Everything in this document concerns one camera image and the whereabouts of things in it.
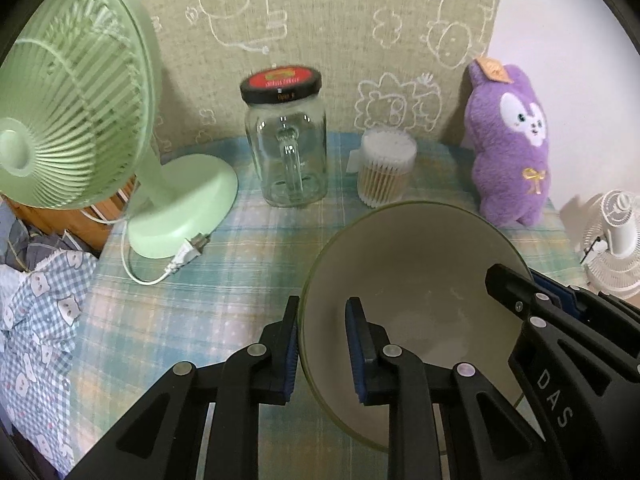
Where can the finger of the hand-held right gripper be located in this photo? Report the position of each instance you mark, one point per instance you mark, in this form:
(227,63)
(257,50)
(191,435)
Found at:
(507,287)
(560,296)

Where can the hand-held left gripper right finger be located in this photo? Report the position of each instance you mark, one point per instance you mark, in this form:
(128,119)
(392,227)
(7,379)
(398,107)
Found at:
(355,355)

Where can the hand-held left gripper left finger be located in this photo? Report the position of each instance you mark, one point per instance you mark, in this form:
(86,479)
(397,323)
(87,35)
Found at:
(289,360)

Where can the large floral bowl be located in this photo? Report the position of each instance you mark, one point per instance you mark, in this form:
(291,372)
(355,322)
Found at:
(425,270)

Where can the white desk fan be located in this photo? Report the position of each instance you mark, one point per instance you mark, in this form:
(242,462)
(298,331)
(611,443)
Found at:
(615,270)

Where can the plaid tablecloth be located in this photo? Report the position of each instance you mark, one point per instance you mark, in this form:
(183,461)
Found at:
(225,270)

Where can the purple plush toy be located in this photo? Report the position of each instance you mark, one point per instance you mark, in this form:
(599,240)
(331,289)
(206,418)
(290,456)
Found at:
(510,160)

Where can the cotton swab container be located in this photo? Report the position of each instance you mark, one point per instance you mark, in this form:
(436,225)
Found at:
(385,175)

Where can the glass jar with red lid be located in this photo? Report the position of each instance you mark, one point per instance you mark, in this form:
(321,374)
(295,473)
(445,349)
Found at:
(285,160)

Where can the bear printed checked blanket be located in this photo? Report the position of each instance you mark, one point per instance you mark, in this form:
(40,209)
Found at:
(40,335)

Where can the wooden stool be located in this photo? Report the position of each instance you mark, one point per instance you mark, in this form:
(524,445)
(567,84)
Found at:
(60,220)

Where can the grey cloth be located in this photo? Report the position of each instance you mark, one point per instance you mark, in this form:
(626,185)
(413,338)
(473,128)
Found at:
(20,240)

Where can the green desk fan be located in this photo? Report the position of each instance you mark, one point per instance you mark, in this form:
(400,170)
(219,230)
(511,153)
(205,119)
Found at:
(75,85)

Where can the printed wall cloth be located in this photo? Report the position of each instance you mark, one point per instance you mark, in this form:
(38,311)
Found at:
(325,20)

